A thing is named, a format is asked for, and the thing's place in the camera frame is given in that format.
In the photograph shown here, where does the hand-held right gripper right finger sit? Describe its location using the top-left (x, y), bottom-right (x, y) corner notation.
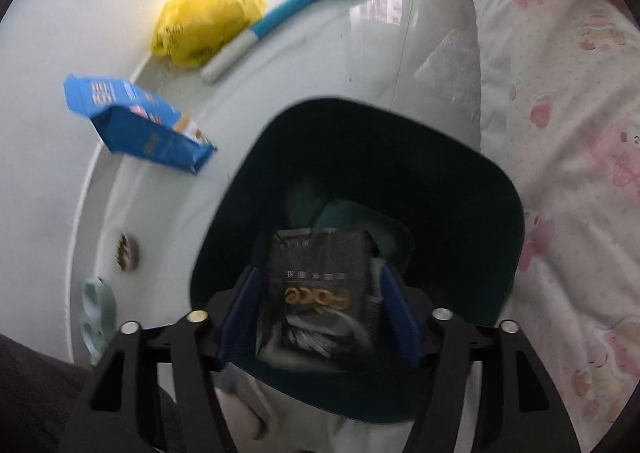
top-left (379, 264), bottom-right (583, 453)

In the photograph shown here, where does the pink print duvet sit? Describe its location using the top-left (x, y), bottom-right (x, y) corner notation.
top-left (472, 0), bottom-right (640, 449)

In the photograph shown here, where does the yellow plastic bag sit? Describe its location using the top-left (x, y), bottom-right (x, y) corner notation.
top-left (151, 0), bottom-right (268, 69)

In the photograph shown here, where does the small brown round brush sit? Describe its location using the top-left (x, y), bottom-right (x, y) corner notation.
top-left (112, 232), bottom-right (141, 270)

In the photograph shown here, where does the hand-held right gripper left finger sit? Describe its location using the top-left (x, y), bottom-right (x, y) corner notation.
top-left (57, 265), bottom-right (263, 453)

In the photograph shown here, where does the black snack packet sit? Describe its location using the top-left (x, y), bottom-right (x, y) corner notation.
top-left (255, 228), bottom-right (381, 364)

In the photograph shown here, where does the blue paper packet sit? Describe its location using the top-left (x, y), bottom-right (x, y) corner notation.
top-left (63, 74), bottom-right (218, 175)

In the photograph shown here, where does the blue dinosaur grabber toy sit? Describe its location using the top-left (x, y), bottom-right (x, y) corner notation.
top-left (200, 0), bottom-right (383, 83)

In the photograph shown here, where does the mint green slipper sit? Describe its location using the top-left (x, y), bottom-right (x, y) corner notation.
top-left (80, 278), bottom-right (118, 364)

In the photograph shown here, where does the dark teal trash bin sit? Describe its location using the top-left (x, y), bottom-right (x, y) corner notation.
top-left (189, 97), bottom-right (526, 429)

